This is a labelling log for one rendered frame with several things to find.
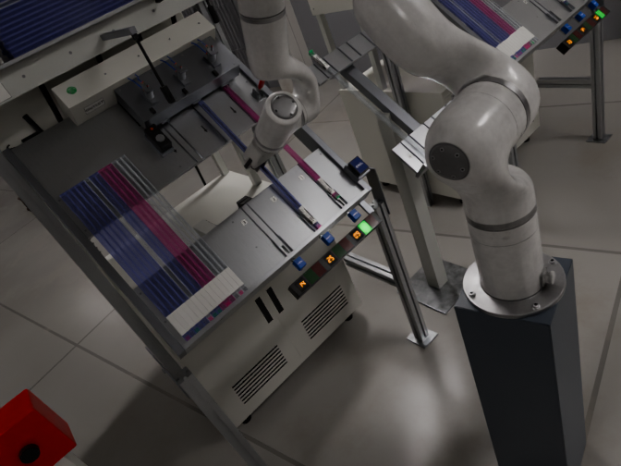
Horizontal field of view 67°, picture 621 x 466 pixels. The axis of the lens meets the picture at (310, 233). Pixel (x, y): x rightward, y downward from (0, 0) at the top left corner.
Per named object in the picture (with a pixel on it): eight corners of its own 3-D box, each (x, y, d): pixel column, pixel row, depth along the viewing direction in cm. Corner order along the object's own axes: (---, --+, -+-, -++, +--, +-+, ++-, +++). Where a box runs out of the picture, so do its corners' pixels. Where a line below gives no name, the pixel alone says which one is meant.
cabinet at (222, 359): (367, 312, 201) (316, 195, 167) (242, 439, 174) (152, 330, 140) (279, 267, 249) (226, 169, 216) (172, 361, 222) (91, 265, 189)
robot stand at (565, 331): (586, 442, 132) (573, 258, 94) (571, 503, 122) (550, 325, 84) (518, 420, 143) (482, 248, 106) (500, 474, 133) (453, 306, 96)
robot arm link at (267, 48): (293, -19, 97) (303, 106, 120) (229, 7, 91) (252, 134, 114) (322, -6, 92) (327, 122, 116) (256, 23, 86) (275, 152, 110)
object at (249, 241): (361, 194, 141) (364, 190, 138) (183, 349, 115) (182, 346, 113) (317, 152, 144) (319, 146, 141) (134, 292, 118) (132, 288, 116)
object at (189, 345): (361, 202, 143) (369, 190, 136) (187, 354, 118) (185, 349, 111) (359, 199, 143) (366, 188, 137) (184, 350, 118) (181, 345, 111)
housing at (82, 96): (215, 60, 155) (215, 27, 142) (83, 139, 136) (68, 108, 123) (200, 44, 156) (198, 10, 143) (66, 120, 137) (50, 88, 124)
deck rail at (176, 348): (187, 353, 118) (185, 349, 112) (180, 360, 117) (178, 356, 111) (18, 159, 129) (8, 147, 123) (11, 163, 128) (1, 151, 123)
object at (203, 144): (276, 116, 149) (278, 106, 144) (91, 244, 124) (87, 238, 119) (207, 50, 154) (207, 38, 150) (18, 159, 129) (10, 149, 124)
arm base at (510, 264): (576, 256, 94) (571, 180, 84) (552, 328, 84) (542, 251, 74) (480, 246, 106) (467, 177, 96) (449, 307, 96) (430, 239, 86)
